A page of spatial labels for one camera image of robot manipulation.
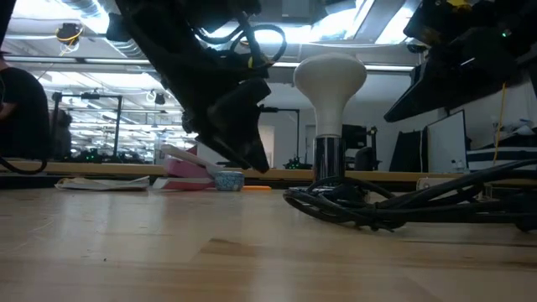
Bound black monitor equipment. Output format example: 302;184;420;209
341;123;382;172

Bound black background rig frame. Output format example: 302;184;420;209
47;91;124;164

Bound yellow cable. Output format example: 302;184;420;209
491;81;509;165

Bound black lamp power cord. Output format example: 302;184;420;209
282;158;537;234

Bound brown wooden desk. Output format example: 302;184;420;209
0;160;537;185

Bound dark white striped box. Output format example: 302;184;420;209
465;145;537;169

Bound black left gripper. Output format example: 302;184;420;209
183;78;273;174

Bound ceiling camera with yellow cable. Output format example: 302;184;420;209
55;22;85;55

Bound dark leaning panel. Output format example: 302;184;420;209
388;129;427;173

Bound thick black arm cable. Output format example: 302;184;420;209
0;155;48;176

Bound small blue patterned bowl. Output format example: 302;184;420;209
213;169;246;193

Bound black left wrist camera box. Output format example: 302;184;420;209
211;76;273;127

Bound grey metal hinge piece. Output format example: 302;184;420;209
416;177;462;190

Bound white board panel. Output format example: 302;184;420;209
425;109;469;174

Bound pink stapler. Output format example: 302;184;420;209
151;143;224;192

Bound white reflector lightbulb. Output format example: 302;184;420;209
292;51;368;138

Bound black background camera stand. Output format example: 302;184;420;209
258;104;314;171

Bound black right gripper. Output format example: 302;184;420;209
383;24;521;124

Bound ceiling light strip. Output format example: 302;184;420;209
363;63;416;73

